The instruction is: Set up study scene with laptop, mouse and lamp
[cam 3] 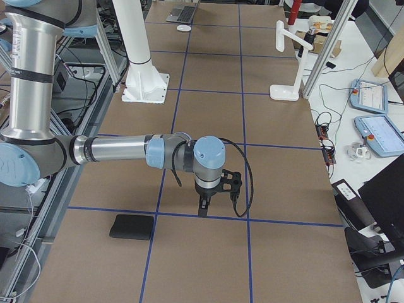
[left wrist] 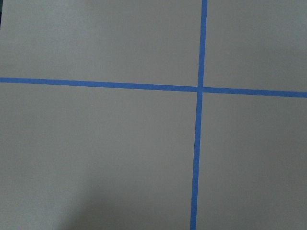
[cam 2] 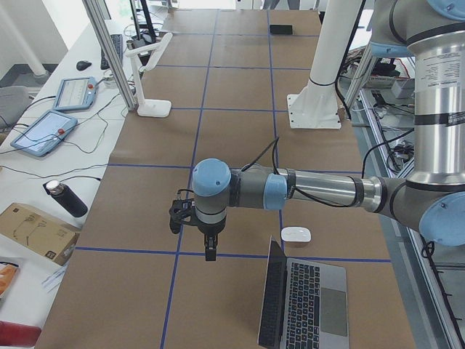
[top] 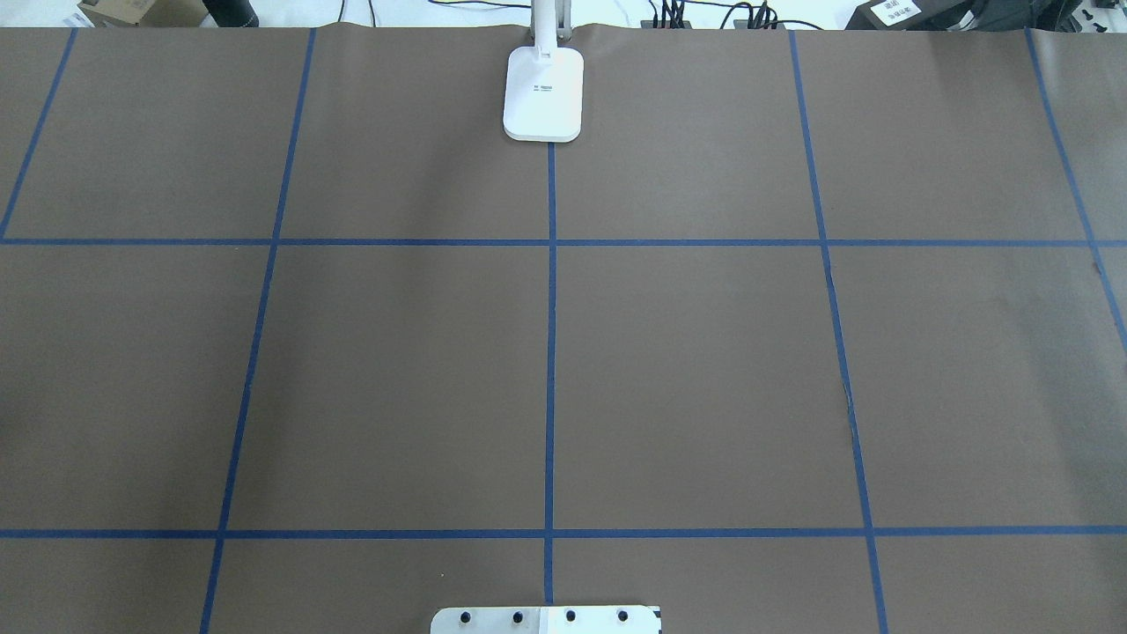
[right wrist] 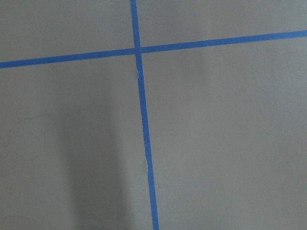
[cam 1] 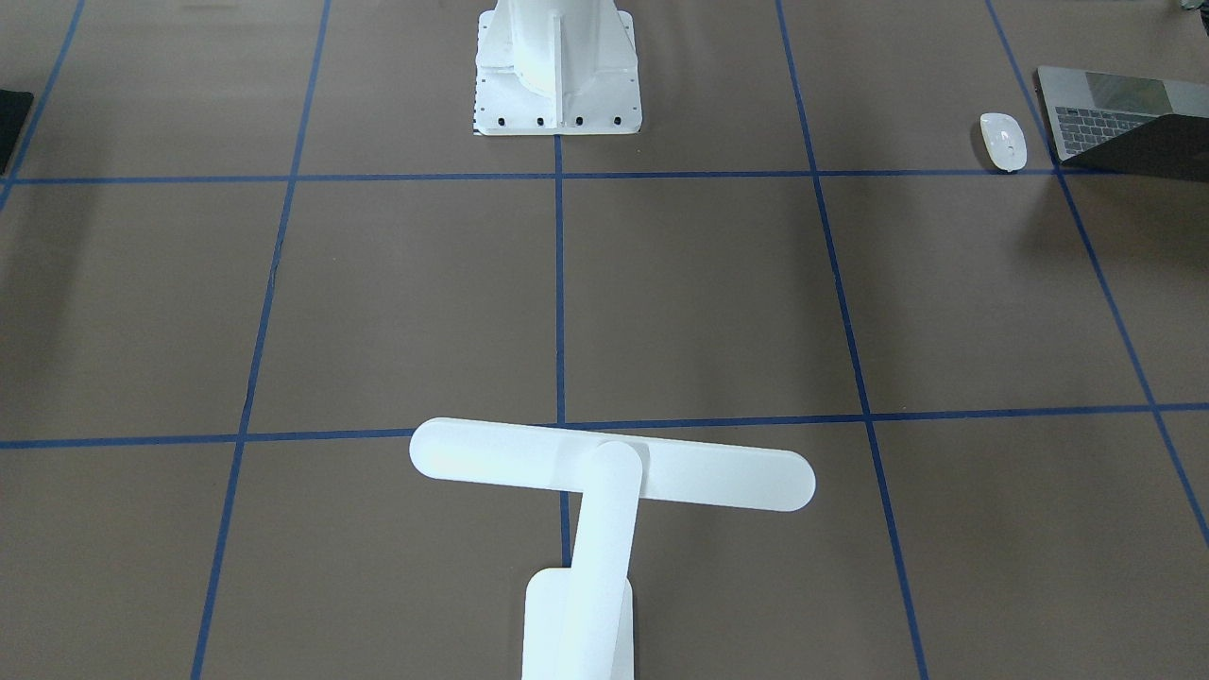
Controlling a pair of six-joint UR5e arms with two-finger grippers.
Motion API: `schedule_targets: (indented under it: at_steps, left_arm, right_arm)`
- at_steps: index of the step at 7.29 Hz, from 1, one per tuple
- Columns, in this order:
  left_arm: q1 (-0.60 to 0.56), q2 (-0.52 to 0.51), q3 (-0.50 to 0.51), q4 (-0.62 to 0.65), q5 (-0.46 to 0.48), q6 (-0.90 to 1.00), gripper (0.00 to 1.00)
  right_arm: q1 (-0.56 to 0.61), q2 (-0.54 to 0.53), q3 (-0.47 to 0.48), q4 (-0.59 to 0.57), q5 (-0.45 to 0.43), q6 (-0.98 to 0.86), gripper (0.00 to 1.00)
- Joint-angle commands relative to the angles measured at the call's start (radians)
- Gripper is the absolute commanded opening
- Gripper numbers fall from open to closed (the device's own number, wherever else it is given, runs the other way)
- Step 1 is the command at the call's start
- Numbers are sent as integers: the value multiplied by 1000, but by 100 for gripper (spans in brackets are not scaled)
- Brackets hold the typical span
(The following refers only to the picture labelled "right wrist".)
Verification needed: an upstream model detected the blue tape line crosswise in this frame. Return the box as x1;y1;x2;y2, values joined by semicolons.
0;30;307;69

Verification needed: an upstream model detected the blue tape line lengthwise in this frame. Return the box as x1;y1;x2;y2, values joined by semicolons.
130;0;160;230

